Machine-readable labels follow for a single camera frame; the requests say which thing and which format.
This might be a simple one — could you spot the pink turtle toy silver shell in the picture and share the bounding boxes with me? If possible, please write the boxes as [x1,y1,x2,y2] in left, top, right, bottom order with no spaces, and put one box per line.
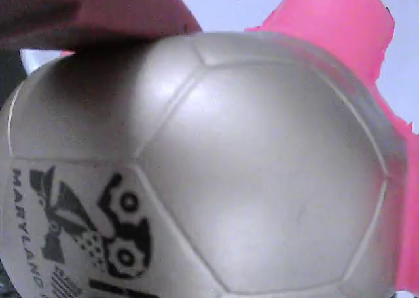
[0,0,419,298]

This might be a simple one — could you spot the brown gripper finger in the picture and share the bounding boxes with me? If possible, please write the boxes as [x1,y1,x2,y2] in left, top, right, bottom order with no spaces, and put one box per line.
[0,0,204,55]

